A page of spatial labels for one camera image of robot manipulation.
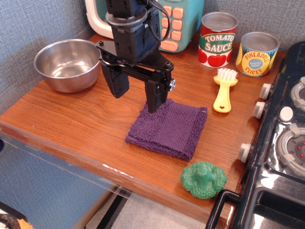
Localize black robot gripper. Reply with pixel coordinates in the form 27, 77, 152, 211
96, 7, 175, 113

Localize green toy broccoli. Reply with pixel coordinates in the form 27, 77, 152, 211
180, 162, 227, 199

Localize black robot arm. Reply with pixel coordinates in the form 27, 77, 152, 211
96, 0, 175, 113

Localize stainless steel pot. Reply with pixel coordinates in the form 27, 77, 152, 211
34, 39, 101, 94

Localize purple folded cloth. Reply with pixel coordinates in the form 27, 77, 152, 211
125, 99, 208, 161

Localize toy microwave oven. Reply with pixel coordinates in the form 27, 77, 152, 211
84, 0, 204, 53

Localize yellow toy dish brush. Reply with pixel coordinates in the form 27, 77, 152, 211
213, 68, 238, 113

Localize tomato sauce can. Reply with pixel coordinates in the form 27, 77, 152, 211
197, 11, 238, 68

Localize grey stove knob lower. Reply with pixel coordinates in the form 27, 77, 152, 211
238, 143, 252, 163

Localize grey stove knob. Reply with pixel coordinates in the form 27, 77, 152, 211
253, 102, 265, 119
238, 143, 252, 163
260, 83, 272, 100

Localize pineapple slices can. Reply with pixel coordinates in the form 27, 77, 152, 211
235, 31, 280, 77

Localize grey stove knob middle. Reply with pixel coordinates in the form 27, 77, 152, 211
253, 102, 265, 119

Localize grey stove knob upper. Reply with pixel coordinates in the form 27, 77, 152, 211
260, 83, 272, 100

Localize black toy stove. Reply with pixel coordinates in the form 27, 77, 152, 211
205, 41, 305, 229

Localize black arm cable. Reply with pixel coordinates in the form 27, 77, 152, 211
144, 0, 172, 42

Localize black oven door handle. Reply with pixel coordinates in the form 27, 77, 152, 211
205, 189, 242, 229

